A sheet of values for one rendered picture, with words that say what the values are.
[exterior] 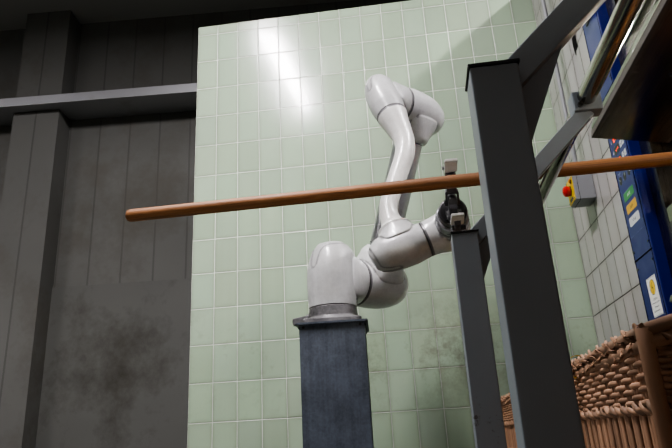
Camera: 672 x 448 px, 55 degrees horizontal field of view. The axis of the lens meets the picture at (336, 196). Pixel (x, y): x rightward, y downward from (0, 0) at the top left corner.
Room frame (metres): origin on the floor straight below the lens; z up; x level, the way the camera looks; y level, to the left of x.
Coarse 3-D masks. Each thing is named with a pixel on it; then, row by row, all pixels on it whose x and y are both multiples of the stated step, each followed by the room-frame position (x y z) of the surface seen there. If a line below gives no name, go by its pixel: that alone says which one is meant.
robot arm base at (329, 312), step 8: (328, 304) 1.98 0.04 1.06; (336, 304) 1.98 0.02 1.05; (344, 304) 1.99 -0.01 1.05; (312, 312) 2.01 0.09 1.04; (320, 312) 1.99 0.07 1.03; (328, 312) 1.98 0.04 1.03; (336, 312) 1.98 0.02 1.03; (344, 312) 1.99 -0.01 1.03; (352, 312) 2.01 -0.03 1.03; (296, 320) 2.05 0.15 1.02; (304, 320) 1.97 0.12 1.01; (312, 320) 1.97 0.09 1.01; (320, 320) 1.97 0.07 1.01; (328, 320) 1.97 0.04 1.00
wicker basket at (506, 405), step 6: (504, 396) 1.42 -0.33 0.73; (504, 402) 1.44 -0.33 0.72; (510, 402) 1.35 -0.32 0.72; (504, 408) 1.48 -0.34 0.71; (510, 408) 1.37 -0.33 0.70; (504, 414) 1.48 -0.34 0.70; (510, 414) 1.37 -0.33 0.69; (504, 420) 1.50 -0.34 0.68; (510, 420) 1.41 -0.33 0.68; (504, 426) 1.52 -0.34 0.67; (510, 426) 1.42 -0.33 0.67; (510, 432) 1.44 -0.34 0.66; (510, 438) 1.44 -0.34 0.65; (510, 444) 1.46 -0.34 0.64; (516, 444) 1.37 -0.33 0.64
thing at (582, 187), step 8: (576, 176) 2.14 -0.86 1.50; (584, 176) 2.14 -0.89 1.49; (568, 184) 2.20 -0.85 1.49; (576, 184) 2.14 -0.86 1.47; (584, 184) 2.14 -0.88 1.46; (592, 184) 2.13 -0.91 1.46; (576, 192) 2.14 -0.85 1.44; (584, 192) 2.14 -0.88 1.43; (592, 192) 2.14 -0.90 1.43; (576, 200) 2.16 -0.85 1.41; (584, 200) 2.16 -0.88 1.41; (592, 200) 2.16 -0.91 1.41
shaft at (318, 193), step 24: (576, 168) 1.30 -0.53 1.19; (600, 168) 1.29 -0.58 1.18; (624, 168) 1.29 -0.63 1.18; (288, 192) 1.38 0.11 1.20; (312, 192) 1.37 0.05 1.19; (336, 192) 1.36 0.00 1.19; (360, 192) 1.36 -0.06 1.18; (384, 192) 1.35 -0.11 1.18; (408, 192) 1.36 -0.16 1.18; (144, 216) 1.42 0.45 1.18; (168, 216) 1.42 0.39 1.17
